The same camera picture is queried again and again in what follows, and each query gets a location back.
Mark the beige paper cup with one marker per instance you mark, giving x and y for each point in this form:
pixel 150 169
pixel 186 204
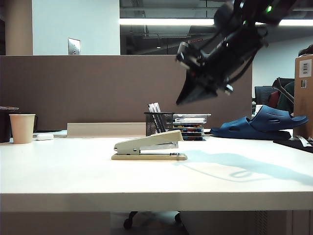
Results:
pixel 22 128

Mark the person in green shirt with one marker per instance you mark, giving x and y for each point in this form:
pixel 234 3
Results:
pixel 284 102

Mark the stack of boxes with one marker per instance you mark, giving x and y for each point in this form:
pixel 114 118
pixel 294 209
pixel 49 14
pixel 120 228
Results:
pixel 193 132

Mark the black background monitor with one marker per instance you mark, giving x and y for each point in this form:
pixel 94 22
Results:
pixel 262 94

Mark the clear plastic case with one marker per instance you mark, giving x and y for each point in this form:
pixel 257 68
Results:
pixel 190 118

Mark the white earbuds case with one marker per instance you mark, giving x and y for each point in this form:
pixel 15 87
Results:
pixel 44 136

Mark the white ceiling light strip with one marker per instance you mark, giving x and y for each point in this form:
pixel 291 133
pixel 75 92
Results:
pixel 159 22

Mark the brown cardboard box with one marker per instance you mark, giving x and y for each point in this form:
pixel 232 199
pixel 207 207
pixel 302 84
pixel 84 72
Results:
pixel 303 102

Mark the beige desktop stapler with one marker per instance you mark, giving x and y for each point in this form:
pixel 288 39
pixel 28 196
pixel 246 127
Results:
pixel 146 141

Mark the black mat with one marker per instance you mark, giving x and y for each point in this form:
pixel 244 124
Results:
pixel 293 144

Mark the metal wall switch plate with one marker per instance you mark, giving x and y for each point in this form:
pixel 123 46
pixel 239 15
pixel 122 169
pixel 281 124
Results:
pixel 74 46

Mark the brown desk partition panel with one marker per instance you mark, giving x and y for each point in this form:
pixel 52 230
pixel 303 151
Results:
pixel 97 85

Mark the grey metal bar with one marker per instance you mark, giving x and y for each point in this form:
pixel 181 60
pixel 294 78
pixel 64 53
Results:
pixel 284 93

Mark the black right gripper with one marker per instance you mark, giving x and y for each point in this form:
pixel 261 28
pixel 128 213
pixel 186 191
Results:
pixel 232 51

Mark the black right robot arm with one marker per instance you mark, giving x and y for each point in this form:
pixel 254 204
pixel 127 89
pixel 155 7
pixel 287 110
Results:
pixel 228 13

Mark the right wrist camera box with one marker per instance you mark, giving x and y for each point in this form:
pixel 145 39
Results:
pixel 188 55

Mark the black mesh pen holder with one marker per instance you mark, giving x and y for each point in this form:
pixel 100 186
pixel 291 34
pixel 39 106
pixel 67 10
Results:
pixel 166 122

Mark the black and white pen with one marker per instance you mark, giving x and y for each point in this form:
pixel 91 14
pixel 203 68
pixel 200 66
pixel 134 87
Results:
pixel 157 107
pixel 150 108

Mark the dark cylindrical lidded container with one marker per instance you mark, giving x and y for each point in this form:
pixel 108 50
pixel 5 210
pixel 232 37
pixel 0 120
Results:
pixel 4 127

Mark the blue rubber slipper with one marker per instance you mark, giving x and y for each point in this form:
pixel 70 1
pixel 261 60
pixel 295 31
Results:
pixel 266 118
pixel 234 129

